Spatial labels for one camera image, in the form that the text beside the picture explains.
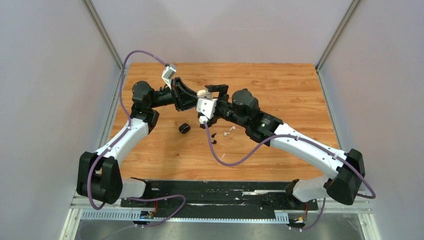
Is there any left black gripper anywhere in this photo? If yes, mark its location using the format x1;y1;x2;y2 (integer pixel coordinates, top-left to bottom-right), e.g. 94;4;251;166
149;77;201;112

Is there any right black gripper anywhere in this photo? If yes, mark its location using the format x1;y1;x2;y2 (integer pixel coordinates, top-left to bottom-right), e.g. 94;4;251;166
200;85;249;129

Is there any white earbud charging case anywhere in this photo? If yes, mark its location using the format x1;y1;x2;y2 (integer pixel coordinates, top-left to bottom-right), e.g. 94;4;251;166
196;89;213;100

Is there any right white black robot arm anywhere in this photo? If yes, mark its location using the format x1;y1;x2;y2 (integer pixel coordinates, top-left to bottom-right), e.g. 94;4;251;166
196;84;365;209

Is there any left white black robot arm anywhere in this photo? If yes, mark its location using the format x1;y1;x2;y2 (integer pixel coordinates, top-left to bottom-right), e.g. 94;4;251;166
76;77;198;210

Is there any black earbud charging case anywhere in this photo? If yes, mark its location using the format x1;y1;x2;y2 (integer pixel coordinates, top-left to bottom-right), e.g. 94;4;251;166
178;123;191;134

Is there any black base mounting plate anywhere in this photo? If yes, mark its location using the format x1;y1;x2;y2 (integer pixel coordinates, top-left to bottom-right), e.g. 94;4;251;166
120;180;319;220

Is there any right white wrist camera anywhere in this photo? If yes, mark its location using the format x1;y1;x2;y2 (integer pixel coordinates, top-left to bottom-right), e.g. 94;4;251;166
195;98;218;125

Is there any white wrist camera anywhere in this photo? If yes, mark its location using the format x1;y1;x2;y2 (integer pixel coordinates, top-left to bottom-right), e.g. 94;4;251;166
161;63;177;88
195;98;218;125

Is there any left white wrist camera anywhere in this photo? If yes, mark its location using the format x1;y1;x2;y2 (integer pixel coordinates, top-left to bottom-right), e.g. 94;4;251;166
161;63;177;88

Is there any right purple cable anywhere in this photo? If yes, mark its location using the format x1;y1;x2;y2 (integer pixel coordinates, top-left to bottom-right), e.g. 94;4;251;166
204;122;377;232

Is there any left aluminium frame post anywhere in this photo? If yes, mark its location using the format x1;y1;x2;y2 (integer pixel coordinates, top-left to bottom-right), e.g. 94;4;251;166
82;0;124;70

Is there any aluminium frame post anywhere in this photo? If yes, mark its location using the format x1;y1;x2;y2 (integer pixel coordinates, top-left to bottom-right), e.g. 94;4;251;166
82;0;124;70
315;0;362;73

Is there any slotted grey cable duct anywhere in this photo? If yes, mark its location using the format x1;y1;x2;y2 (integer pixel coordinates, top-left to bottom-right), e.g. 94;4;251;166
81;210;290;224

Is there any right aluminium frame post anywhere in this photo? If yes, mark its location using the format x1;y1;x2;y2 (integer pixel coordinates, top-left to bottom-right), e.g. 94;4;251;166
315;0;362;73

